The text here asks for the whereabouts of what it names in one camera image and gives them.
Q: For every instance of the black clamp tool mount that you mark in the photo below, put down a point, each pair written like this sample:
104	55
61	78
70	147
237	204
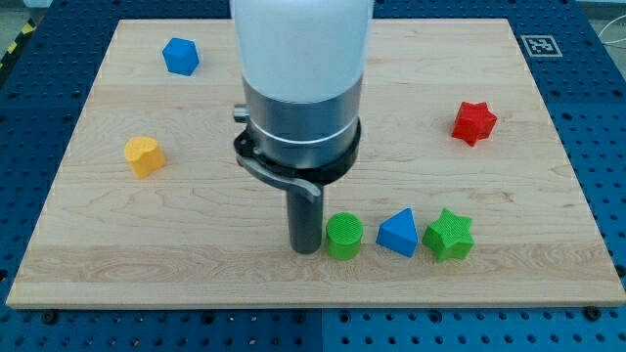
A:
304	182

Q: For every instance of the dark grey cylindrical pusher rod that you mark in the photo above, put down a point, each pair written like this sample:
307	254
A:
305	217

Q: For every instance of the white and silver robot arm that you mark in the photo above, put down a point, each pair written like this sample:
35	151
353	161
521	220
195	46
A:
302	63

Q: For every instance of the blue cube block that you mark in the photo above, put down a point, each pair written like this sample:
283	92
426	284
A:
181	56

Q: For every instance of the green cylinder block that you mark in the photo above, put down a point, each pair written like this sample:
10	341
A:
344	234

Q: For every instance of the blue triangle block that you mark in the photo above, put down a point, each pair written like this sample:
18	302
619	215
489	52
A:
399	233

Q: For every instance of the green star block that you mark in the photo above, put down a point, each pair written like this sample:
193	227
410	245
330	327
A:
449	236

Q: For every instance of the light wooden board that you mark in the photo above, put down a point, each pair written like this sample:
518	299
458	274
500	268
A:
202	233

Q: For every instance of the yellow heart block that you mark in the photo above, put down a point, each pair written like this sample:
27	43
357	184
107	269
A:
144	156

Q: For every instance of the red star block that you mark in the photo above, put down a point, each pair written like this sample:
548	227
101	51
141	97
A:
473	122

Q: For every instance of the white fiducial marker tag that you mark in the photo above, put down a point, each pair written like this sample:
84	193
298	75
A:
541	46

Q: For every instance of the yellow black hazard tape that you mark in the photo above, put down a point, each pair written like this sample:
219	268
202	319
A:
18	44

